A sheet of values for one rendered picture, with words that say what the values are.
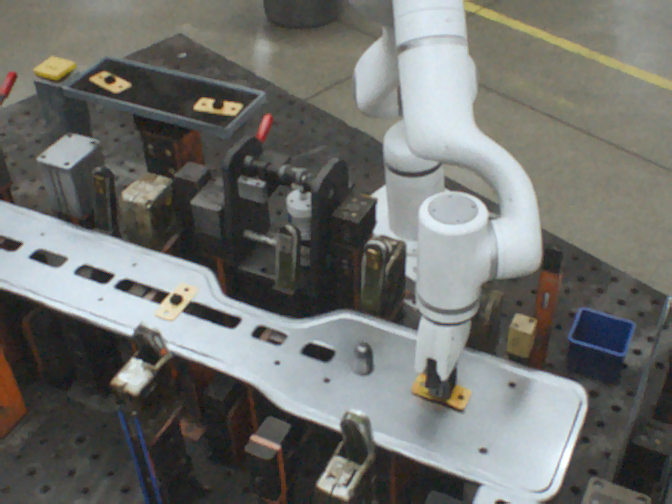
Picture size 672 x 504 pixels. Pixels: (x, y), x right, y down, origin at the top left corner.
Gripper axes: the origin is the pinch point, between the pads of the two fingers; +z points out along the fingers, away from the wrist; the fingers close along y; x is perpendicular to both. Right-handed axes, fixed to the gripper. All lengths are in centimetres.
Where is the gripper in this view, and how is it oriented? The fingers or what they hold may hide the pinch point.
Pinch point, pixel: (442, 380)
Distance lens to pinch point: 131.7
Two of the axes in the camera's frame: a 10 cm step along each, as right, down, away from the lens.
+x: 9.0, 2.7, -3.5
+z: 0.4, 7.5, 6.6
